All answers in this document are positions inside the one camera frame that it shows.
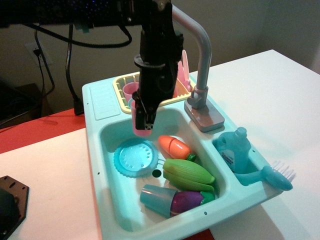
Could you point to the green toy corn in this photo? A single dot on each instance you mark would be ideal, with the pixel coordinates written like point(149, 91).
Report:
point(188, 176)

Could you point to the grey toy faucet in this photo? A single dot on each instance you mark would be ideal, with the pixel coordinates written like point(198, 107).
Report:
point(200, 110)

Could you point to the pink plastic cup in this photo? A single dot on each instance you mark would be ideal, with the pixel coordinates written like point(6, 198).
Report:
point(138, 132)

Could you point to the teal toy sink unit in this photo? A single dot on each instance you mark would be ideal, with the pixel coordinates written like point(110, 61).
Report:
point(122, 215)

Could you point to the pink toy plate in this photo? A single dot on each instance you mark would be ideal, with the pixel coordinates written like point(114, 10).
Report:
point(182, 85)

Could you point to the yellow dish rack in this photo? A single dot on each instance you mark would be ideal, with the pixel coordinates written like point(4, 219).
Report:
point(119, 82)

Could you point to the blue dish brush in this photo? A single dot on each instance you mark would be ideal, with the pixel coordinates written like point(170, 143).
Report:
point(278, 175)

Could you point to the blue plastic cup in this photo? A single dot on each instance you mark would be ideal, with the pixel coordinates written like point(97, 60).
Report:
point(158, 199)

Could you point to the small blue bowl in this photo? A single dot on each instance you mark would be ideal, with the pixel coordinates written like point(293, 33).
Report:
point(129, 103)

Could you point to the blue toy detergent bottle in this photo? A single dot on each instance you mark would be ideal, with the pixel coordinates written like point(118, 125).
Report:
point(234, 147)

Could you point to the pink toy knife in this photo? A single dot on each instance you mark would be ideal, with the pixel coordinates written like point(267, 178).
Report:
point(185, 65)

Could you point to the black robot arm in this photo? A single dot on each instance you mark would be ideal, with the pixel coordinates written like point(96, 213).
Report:
point(160, 45)

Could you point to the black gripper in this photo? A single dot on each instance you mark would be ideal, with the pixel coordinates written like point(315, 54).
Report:
point(156, 84)

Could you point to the blue toy plate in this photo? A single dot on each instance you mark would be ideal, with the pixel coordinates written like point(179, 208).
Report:
point(135, 158)

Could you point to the orange toy carrot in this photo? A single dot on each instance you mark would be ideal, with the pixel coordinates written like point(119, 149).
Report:
point(176, 148)

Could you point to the pink toy mug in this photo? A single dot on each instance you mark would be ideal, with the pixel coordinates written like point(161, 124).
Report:
point(129, 89)

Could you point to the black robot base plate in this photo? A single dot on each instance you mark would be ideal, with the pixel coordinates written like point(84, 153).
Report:
point(14, 197)

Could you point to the white wall outlet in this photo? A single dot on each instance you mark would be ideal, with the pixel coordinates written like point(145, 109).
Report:
point(35, 54)

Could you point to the purple toy eggplant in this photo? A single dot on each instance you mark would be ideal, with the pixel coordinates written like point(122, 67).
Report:
point(186, 200)

